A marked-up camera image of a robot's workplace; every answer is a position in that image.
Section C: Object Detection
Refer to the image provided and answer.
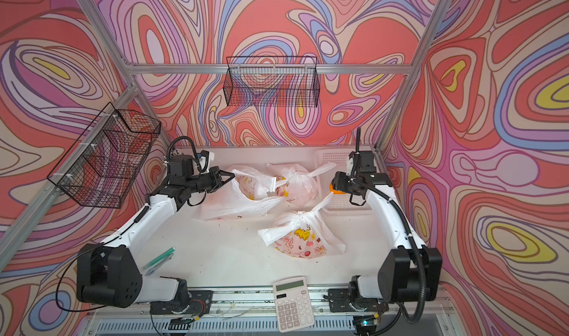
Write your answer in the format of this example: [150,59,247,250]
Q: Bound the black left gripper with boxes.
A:
[184,168,235,196]

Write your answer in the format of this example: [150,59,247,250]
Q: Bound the white printed plastic bag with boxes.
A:
[257,193,346,259]

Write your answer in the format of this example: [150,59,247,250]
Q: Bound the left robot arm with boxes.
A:
[76,151,235,313]

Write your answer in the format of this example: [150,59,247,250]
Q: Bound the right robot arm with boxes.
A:
[332,149,443,324]

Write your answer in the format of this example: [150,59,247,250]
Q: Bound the bottom edge orange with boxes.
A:
[330,182,346,195]

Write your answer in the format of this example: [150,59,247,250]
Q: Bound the white plastic basket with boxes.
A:
[314,148,371,215]

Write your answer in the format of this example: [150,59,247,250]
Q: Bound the green pen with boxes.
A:
[141,247,176,276]

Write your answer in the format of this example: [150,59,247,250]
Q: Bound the pink desk calculator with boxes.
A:
[273,277,315,333]

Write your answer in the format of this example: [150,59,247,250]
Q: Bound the black wire basket rear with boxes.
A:
[223,55,320,108]

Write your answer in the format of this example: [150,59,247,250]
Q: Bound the black wire basket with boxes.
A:
[223,55,320,108]
[47,103,162,209]

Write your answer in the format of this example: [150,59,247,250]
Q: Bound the black wire basket left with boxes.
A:
[47,103,162,209]

